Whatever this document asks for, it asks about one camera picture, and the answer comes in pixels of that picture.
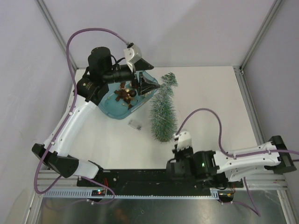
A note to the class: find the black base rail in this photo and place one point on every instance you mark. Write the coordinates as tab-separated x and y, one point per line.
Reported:
151	180

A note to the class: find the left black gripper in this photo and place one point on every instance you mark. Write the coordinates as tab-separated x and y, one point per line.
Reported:
145	85

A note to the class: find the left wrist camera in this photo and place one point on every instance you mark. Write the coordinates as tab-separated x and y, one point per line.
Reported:
132	55

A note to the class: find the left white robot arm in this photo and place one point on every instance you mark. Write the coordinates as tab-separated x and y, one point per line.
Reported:
88	93

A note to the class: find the dark brown ball ornament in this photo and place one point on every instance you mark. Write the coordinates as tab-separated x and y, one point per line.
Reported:
132	93

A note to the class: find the white slotted cable duct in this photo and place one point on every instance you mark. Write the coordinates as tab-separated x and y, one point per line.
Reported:
130	194

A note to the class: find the teal plastic bin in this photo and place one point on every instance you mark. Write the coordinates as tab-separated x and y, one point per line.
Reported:
119	109

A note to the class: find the small frosted christmas tree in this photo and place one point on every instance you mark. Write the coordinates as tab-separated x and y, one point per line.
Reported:
163	117

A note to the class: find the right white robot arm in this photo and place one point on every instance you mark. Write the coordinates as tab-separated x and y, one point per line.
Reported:
203	166

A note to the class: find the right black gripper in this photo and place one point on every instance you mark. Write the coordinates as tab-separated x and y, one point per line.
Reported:
177	153

